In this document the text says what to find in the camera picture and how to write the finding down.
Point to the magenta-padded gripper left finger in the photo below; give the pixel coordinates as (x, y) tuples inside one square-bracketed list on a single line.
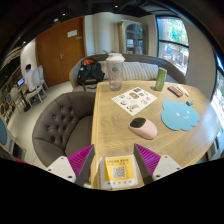
[(60, 166)]

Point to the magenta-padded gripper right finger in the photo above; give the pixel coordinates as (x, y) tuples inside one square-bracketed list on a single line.
[(166, 165)]

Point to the pink computer mouse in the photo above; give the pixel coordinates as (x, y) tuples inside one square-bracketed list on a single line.
[(145, 130)]

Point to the blue cloud-shaped mouse pad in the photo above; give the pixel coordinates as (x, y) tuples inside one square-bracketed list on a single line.
[(180, 116)]

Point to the grey tufted armchair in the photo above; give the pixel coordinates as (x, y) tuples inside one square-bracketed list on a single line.
[(60, 126)]

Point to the yellow and white code sign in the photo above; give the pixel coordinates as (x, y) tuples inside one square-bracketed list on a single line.
[(119, 171)]

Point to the small blue pack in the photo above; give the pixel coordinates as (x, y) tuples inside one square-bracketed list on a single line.
[(189, 102)]

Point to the white sticker sheet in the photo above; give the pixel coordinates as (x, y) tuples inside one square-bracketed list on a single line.
[(134, 100)]

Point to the black flat box, red print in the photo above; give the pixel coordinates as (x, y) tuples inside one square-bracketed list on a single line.
[(175, 91)]

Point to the white tube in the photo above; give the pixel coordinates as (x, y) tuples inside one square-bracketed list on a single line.
[(183, 90)]

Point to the white dining chair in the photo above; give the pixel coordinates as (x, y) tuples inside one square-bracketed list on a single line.
[(37, 87)]

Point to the black-framed window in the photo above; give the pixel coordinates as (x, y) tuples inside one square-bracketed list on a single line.
[(173, 43), (218, 100)]

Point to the green drink can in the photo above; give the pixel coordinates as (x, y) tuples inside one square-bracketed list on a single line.
[(161, 79)]

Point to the laptop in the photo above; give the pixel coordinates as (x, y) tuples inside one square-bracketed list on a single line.
[(21, 81)]

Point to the person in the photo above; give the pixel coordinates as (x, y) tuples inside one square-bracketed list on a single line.
[(29, 77)]

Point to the striped cushion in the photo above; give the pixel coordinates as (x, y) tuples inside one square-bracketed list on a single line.
[(132, 71), (150, 71), (103, 70)]

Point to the black backpack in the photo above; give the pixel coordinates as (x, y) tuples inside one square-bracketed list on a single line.
[(89, 73)]

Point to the grey curved sofa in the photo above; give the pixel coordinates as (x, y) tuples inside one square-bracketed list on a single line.
[(166, 66)]

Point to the clear shaker bottle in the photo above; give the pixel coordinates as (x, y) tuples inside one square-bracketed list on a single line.
[(115, 71)]

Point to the brown wooden door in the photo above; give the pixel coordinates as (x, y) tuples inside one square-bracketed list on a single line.
[(56, 53)]

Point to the glass-door cabinet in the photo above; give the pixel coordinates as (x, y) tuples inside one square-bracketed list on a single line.
[(133, 38)]

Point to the white door sign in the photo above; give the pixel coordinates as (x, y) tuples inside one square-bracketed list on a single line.
[(72, 33)]

